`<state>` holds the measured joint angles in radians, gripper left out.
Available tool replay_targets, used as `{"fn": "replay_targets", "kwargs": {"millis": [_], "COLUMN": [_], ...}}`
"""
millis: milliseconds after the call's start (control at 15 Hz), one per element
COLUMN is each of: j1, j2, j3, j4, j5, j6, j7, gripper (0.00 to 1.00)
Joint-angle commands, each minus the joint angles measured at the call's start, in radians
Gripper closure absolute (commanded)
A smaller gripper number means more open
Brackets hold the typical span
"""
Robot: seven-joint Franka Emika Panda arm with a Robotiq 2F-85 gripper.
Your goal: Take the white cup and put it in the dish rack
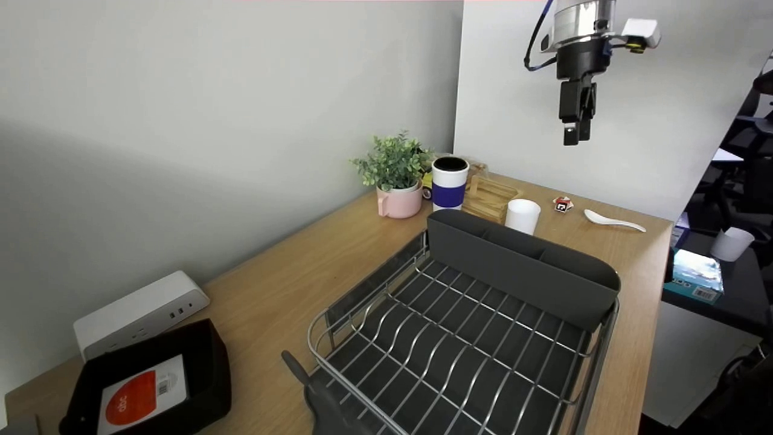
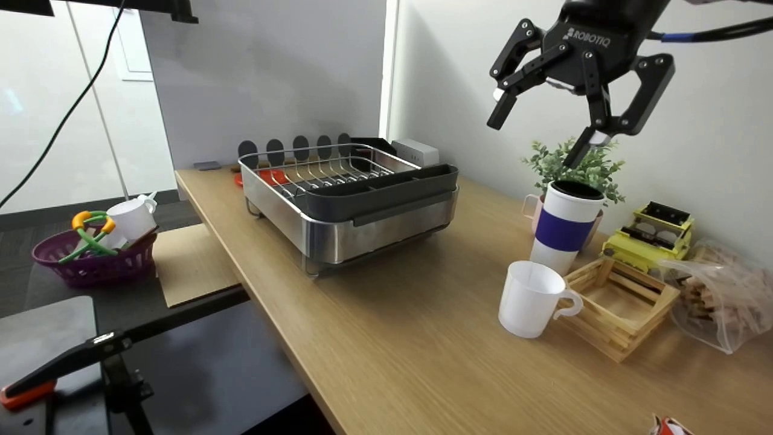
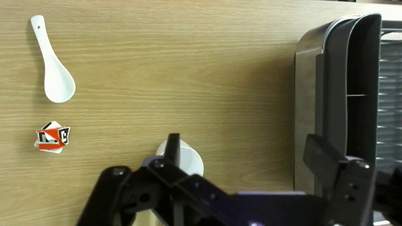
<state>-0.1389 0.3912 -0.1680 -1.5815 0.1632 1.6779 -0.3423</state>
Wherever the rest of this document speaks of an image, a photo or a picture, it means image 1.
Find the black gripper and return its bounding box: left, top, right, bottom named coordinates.
left=553, top=35, right=611, bottom=146

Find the white cup with handle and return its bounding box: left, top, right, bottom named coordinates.
left=502, top=197, right=543, bottom=236

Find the white paper cup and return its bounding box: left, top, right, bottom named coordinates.
left=711, top=224, right=757, bottom=264

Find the metal dish rack black tray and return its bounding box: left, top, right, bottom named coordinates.
left=280, top=209, right=624, bottom=435

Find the white ceramic spoon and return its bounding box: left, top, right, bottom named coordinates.
left=582, top=208, right=651, bottom=236

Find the wooden slat crate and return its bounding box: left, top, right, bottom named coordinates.
left=461, top=172, right=528, bottom=227

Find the white mug with blue band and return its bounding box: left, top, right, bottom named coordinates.
left=430, top=155, right=471, bottom=212

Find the black office chair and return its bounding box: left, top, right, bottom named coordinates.
left=693, top=69, right=773, bottom=243

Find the green plant in pink pot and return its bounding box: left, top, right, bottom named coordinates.
left=351, top=131, right=436, bottom=222

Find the blue tissue box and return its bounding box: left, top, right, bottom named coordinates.
left=665, top=245, right=728, bottom=306

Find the black side table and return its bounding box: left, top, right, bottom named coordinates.
left=661, top=227, right=773, bottom=337

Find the black soft case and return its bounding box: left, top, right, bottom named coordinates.
left=59, top=317, right=234, bottom=435

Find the white rectangular device box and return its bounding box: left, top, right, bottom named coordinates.
left=72, top=267, right=214, bottom=363

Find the white card with orange disc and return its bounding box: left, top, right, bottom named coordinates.
left=98, top=353, right=192, bottom=435

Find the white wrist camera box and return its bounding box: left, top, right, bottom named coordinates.
left=617, top=16, right=665, bottom=53

